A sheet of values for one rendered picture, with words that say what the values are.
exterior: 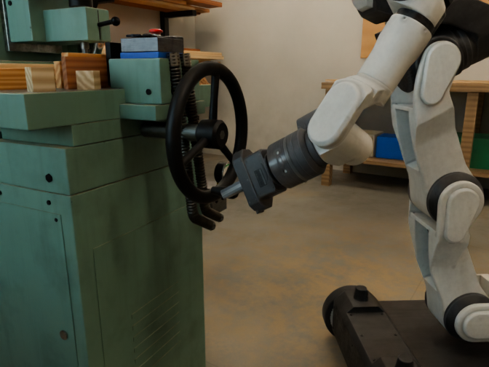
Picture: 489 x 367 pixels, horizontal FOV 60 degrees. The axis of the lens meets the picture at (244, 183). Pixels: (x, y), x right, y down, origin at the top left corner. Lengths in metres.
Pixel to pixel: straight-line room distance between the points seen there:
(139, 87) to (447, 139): 0.74
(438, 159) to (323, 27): 3.21
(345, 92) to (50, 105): 0.49
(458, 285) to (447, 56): 0.61
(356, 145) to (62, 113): 0.51
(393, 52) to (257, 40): 3.89
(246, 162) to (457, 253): 0.67
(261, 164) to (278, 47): 3.71
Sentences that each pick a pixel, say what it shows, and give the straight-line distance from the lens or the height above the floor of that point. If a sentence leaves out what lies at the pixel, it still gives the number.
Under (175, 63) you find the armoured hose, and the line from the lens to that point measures 0.89.
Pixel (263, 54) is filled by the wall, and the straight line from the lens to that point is 4.53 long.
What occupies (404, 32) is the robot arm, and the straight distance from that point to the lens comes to 0.73.
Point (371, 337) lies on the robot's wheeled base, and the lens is 1.35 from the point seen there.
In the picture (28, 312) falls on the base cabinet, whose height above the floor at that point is 0.42.
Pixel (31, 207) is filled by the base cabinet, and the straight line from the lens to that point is 0.95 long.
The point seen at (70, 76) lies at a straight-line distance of 0.93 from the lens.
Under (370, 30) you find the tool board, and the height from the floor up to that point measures 1.28.
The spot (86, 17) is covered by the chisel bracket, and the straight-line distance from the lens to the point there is 1.04.
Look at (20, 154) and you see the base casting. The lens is 0.94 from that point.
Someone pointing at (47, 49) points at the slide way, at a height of 0.99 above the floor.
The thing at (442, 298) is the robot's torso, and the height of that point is 0.34.
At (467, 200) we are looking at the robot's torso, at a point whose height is 0.63.
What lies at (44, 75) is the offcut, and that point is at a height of 0.93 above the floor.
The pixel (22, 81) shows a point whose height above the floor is 0.91.
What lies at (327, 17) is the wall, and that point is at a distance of 4.25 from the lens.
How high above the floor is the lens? 0.93
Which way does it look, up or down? 15 degrees down
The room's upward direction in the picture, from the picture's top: straight up
